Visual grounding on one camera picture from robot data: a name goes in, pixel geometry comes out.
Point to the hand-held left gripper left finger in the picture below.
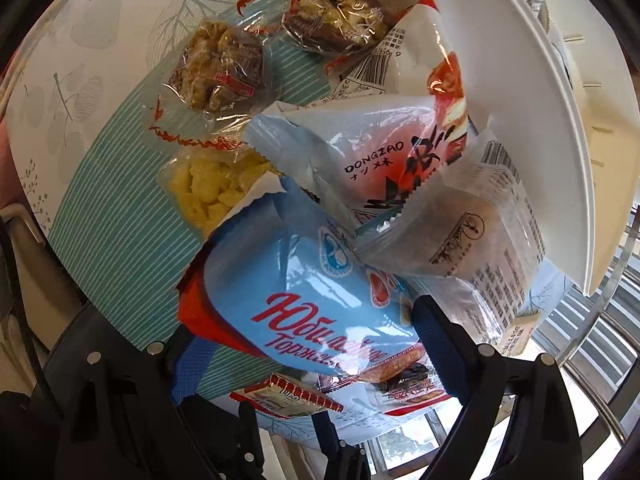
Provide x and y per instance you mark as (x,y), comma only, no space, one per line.
(192,372)

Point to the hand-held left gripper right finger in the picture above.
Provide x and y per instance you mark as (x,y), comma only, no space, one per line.
(440,345)

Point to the large biscuit packet red edges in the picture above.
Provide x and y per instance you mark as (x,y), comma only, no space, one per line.
(300,285)

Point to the white plastic bin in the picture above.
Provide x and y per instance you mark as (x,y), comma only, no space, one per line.
(525,85)

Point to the small red white snack packet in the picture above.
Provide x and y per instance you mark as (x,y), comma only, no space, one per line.
(280,395)

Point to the clear packet with brown cake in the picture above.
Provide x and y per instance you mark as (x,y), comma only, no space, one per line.
(450,240)

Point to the metal window railing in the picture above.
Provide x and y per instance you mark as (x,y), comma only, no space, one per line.
(590,340)

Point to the clear packet of yellow puffs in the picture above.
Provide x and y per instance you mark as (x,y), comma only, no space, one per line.
(210,190)

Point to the Dongzao white red snack bag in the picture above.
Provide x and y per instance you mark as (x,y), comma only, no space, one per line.
(350,145)

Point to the white red packet with barcode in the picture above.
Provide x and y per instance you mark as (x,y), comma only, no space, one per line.
(425,45)

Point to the clear walnut date packet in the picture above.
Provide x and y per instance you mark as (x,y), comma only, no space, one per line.
(215,65)
(330,15)

